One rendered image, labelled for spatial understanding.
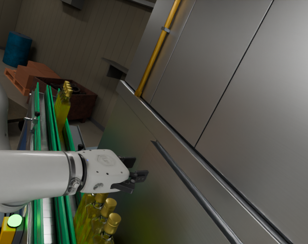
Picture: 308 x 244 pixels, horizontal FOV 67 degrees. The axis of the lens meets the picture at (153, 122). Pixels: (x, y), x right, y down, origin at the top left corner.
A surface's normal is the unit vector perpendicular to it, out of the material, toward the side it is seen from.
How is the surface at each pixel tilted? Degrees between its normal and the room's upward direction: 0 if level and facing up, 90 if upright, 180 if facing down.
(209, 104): 90
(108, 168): 4
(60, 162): 23
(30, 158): 12
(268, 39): 90
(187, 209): 90
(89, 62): 90
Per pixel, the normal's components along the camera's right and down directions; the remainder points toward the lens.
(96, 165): 0.41, -0.84
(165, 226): -0.82, -0.22
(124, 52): -0.58, -0.01
